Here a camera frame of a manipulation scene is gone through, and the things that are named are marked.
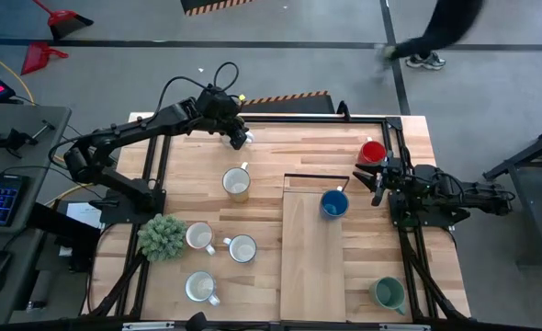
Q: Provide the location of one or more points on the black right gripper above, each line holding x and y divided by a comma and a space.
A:
395, 177

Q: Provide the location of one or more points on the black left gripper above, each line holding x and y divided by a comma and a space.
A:
220, 110

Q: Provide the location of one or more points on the mustard yellow mug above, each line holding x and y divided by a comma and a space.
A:
236, 183

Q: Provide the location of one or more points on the white mug blue leaf pattern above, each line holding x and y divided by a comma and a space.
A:
242, 248

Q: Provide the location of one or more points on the sage green mug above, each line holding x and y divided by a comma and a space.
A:
387, 294

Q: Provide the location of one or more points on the grey diamond pattern mug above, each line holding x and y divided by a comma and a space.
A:
200, 287

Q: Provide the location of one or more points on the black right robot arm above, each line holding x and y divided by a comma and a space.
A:
459, 193

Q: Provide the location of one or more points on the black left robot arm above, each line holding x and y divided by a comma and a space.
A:
128, 128

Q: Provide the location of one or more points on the hazard striped black mat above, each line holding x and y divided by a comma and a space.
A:
298, 106
206, 4

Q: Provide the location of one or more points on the black clamp knob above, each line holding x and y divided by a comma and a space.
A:
343, 109

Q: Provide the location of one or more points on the green artificial plant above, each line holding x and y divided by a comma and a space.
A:
161, 237

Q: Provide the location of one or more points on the person's shoe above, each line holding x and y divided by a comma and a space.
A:
427, 61

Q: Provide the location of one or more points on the person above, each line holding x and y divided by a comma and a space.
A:
441, 27

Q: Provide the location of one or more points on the black equipment stand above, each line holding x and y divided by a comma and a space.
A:
533, 207

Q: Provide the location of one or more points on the white paper sheet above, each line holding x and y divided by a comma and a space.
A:
82, 213

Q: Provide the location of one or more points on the red broom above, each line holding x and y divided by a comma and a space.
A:
64, 20

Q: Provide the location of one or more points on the red dustpan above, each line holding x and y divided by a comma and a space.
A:
37, 55

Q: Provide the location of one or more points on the grey desk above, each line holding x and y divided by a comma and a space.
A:
23, 239

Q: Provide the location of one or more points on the black aluminium table frame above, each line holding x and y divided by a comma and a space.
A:
275, 119

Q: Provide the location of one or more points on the silver metal bracket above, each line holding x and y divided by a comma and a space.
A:
149, 326
404, 327

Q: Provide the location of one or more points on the black angled bracket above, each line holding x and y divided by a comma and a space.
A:
64, 230

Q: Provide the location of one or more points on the black clamp mount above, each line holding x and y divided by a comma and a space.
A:
14, 138

